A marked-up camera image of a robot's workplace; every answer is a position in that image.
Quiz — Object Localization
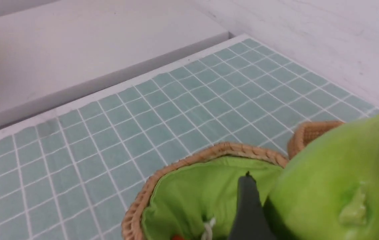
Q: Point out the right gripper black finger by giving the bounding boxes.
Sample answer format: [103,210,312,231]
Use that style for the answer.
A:
[228,172,276,240]

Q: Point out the orange toy carrot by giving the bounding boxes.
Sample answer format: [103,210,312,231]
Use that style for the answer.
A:
[171,235,185,240]

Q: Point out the woven wicker basket green lining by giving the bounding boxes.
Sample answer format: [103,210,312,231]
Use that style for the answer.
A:
[121,142,290,240]

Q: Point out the woven wicker basket lid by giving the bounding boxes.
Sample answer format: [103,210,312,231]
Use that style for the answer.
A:
[287,121,344,159]

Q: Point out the green checkered tablecloth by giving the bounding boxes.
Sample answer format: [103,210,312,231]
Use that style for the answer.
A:
[0,36,379,240]

